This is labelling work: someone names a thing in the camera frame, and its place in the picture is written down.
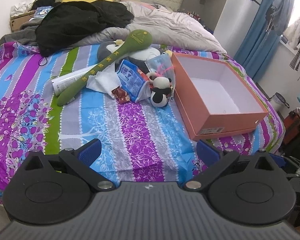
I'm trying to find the blue surgical mask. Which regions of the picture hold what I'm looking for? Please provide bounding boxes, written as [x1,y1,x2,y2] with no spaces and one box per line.
[145,53,176,101]

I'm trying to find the colourful striped bed sheet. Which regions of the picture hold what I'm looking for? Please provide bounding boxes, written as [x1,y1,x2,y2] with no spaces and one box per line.
[0,41,286,205]

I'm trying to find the small panda plush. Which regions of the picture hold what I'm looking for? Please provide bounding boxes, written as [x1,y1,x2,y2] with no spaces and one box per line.
[147,72,172,108]

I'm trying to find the red foil snack wrapper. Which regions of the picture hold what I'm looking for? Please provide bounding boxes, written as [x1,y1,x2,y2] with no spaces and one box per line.
[111,87,130,104]

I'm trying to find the white wardrobe cabinet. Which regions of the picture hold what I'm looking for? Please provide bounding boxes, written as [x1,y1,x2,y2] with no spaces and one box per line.
[181,0,262,34]

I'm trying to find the red bag on floor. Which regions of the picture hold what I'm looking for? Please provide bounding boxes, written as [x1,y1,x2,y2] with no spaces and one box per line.
[283,111,300,145]

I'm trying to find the cardboard box by bed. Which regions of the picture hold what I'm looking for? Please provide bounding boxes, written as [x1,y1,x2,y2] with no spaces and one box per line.
[10,10,35,33]

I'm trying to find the blue panda book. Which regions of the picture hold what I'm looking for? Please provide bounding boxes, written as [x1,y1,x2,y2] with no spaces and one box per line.
[33,6,53,18]

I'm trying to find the small lidded trash bin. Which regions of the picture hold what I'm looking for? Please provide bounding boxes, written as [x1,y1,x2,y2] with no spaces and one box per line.
[270,92,290,112]

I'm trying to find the blue printed plastic packet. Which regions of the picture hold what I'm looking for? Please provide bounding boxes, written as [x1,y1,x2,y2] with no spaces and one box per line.
[116,60,151,102]

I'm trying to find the black clothing pile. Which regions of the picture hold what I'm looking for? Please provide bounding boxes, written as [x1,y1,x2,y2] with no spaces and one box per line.
[35,0,134,56]

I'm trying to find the grey white penguin plush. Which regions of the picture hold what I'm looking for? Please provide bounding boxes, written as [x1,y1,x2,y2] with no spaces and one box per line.
[97,40,161,68]

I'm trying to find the grey quilt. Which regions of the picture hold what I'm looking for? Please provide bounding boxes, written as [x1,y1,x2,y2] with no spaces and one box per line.
[0,1,226,53]

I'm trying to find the orange cardboard box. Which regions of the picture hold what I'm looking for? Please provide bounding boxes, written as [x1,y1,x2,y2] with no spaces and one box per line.
[171,53,268,141]

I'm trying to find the green plush massage stick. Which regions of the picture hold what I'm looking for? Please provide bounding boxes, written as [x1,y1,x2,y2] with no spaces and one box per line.
[57,29,153,107]

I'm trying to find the blue curtain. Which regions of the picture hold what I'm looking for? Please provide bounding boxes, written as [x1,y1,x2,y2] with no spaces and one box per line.
[234,0,280,82]

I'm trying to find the hanging grey clothes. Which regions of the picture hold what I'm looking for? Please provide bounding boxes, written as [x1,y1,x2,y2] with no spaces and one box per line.
[266,0,294,36]

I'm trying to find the white rolled paper tube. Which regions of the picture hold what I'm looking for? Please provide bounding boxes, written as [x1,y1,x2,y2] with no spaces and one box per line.
[51,66,97,96]

